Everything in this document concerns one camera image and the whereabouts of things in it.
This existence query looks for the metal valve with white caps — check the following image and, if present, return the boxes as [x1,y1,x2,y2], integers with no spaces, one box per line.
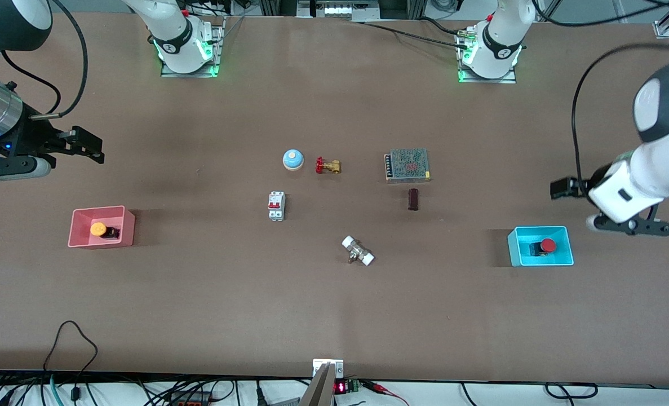
[341,235,376,267]

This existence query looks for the metal mesh power supply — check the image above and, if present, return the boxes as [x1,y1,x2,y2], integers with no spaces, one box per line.
[383,147,432,184]

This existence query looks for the teal cable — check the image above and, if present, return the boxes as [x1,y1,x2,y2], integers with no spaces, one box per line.
[48,374,65,406]

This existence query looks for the red alligator clip lead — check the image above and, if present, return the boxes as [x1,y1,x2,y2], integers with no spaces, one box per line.
[362,381,411,406]

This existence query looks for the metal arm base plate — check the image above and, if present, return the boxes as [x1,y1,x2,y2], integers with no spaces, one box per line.
[160,16,226,78]
[457,24,517,85]

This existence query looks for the thin black looped cable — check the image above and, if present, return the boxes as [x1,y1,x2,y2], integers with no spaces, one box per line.
[43,320,99,402]

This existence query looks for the brass valve with red handle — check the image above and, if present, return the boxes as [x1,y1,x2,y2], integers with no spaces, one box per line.
[314,156,343,176]

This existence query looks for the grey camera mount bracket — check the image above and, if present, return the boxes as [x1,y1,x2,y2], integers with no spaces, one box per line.
[299,358,345,406]

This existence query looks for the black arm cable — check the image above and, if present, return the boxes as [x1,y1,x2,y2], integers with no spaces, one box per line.
[571,43,669,182]
[0,0,90,120]

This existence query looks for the yellow push button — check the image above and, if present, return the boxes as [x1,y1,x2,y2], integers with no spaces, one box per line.
[90,222,121,240]

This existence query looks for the black base cable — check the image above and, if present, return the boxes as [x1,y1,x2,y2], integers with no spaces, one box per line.
[361,16,471,49]

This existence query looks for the pink plastic box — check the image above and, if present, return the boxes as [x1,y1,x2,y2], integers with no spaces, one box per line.
[67,205,136,249]

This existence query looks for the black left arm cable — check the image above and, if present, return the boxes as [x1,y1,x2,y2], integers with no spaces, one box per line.
[571,43,669,182]

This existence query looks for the blue plastic box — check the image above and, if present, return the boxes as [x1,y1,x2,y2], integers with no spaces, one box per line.
[507,226,575,267]

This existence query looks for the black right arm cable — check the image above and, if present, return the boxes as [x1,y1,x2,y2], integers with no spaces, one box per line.
[0,0,90,120]

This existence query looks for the black coiled cable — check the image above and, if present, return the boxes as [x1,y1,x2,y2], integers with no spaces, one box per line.
[544,382,599,400]

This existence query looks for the white circuit breaker red switches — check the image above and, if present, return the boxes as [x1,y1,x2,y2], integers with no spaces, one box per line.
[267,191,286,222]

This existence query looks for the red mushroom push button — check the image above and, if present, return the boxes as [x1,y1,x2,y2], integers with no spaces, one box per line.
[529,238,557,258]

